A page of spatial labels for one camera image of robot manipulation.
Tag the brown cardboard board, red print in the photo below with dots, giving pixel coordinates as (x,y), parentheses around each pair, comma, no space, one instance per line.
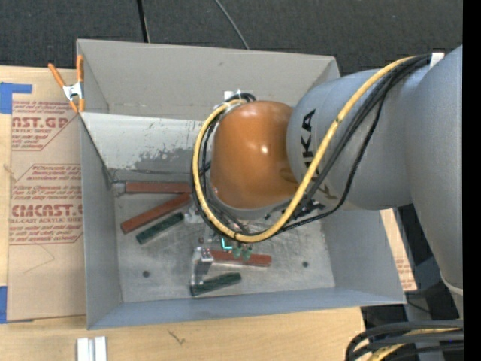
(41,186)

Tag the grey metal bin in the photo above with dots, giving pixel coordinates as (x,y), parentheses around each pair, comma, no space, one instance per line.
(158,276)

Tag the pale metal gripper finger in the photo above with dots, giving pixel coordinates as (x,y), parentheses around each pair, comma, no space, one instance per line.
(197,265)
(207,255)

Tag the dark green flat block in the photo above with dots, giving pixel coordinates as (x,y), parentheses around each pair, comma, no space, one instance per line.
(219,282)
(159,228)

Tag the red-brown flat block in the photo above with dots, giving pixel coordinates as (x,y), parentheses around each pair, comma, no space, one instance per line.
(158,187)
(257,259)
(154,214)

